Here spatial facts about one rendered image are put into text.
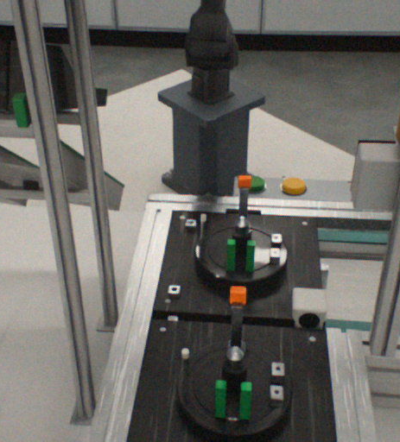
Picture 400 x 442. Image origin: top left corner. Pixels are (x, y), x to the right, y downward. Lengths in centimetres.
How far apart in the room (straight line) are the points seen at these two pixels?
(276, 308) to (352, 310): 14
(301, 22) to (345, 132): 90
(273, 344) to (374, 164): 28
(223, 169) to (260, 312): 42
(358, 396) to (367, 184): 27
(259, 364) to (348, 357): 14
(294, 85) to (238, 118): 249
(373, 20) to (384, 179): 330
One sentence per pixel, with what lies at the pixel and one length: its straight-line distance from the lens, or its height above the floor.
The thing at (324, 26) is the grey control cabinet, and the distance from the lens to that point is 410.
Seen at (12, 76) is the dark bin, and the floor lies 134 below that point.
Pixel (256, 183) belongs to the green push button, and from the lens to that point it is 124.
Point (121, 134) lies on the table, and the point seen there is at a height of 86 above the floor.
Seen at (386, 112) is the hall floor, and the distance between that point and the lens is 361.
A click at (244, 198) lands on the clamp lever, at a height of 104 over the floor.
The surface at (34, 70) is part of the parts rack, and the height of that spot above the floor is 137.
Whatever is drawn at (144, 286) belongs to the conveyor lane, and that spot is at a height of 96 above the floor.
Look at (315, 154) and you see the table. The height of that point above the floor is 86.
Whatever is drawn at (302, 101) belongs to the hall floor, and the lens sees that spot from 364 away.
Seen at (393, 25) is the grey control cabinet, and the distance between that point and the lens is 414.
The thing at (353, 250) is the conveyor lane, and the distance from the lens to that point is 119.
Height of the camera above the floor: 167
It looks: 37 degrees down
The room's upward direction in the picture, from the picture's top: straight up
